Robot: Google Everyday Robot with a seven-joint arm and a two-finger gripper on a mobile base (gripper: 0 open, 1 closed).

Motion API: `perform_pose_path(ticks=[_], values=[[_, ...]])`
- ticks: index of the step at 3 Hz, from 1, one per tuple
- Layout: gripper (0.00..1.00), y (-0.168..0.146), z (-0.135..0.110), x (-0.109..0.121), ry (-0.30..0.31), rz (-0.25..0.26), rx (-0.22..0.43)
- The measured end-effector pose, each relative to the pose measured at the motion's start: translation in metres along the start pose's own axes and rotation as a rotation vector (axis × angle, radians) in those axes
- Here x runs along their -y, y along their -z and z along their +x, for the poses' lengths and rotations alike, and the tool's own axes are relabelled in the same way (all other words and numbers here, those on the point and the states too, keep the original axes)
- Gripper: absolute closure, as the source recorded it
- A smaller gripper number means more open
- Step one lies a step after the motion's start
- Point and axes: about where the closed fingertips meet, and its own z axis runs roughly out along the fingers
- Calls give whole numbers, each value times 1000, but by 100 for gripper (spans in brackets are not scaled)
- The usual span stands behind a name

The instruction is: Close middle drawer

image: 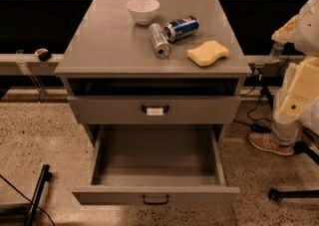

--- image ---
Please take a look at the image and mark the grey drawer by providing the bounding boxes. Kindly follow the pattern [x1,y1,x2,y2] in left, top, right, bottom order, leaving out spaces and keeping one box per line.
[73,124,240,206]
[68,96,240,124]

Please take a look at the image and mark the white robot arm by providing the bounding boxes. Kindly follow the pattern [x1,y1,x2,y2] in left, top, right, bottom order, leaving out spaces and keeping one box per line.
[271,0,319,57]

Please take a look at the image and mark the grey drawer cabinet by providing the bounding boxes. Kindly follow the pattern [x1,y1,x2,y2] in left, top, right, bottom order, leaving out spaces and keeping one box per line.
[56,0,250,140]

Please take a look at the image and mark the clear water bottle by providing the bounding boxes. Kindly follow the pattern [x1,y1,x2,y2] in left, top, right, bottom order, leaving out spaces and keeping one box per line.
[269,42,285,63]

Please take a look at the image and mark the yellow sponge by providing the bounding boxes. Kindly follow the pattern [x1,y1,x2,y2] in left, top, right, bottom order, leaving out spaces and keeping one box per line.
[187,41,229,68]

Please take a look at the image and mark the beige trouser leg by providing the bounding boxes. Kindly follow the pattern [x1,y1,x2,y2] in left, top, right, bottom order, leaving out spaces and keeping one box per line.
[271,63,300,146]

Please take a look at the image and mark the tan sneaker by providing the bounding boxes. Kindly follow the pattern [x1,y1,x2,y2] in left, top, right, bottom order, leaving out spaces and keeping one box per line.
[247,132,294,156]

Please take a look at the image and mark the blue pepsi can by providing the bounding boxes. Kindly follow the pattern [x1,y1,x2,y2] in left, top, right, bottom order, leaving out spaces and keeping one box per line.
[163,16,199,42]

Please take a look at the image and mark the silver soda can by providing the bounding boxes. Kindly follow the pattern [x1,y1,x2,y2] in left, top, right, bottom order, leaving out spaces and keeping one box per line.
[148,23,170,59]

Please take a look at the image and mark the white bowl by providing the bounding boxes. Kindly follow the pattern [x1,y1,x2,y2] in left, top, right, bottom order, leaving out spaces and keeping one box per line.
[127,0,160,25]

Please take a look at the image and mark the black chair base right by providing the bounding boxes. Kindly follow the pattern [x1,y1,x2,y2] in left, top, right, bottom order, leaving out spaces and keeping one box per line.
[268,188,319,203]

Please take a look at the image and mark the tape measure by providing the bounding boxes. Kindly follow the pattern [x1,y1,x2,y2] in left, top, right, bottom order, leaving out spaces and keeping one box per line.
[35,48,52,62]

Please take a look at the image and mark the black chair leg left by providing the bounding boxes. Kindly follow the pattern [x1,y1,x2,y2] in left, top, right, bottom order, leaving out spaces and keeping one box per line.
[23,164,52,226]

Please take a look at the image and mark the black floor cable right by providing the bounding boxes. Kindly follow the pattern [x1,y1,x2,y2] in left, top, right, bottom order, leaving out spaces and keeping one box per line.
[232,55,291,131]

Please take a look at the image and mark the black floor cable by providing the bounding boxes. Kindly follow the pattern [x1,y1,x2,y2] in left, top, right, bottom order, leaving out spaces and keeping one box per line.
[232,55,291,131]
[0,173,57,226]

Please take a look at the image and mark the black floor cable left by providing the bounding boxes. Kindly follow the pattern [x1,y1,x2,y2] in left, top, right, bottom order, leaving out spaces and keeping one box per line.
[0,173,57,226]

